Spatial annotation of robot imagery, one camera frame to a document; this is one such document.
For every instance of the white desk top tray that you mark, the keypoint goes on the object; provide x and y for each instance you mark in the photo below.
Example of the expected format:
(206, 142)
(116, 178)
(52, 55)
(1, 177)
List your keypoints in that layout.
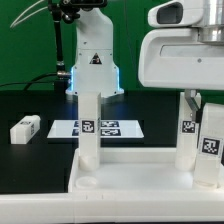
(137, 170)

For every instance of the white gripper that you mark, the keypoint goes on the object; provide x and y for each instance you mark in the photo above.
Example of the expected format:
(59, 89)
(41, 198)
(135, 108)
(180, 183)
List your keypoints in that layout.
(174, 58)

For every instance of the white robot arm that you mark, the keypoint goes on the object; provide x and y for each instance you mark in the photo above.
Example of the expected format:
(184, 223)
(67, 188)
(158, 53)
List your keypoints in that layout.
(94, 68)

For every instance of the fiducial marker sheet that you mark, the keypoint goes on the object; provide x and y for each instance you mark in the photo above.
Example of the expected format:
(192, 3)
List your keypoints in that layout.
(110, 129)

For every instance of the white front rail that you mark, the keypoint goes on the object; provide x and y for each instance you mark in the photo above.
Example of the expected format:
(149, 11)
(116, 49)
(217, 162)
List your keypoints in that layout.
(82, 207)

